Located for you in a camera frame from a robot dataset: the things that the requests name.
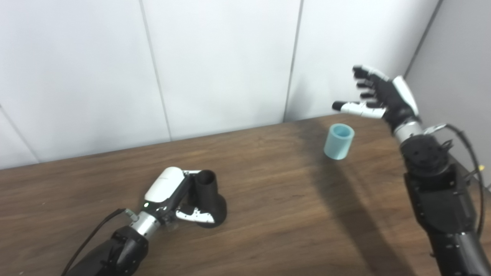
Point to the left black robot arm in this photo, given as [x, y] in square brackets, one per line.
[111, 249]

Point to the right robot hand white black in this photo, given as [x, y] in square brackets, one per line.
[389, 96]

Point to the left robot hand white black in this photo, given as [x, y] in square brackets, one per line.
[167, 188]

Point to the black nozzle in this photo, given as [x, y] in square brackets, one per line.
[209, 199]

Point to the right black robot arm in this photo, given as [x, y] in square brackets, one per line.
[441, 199]

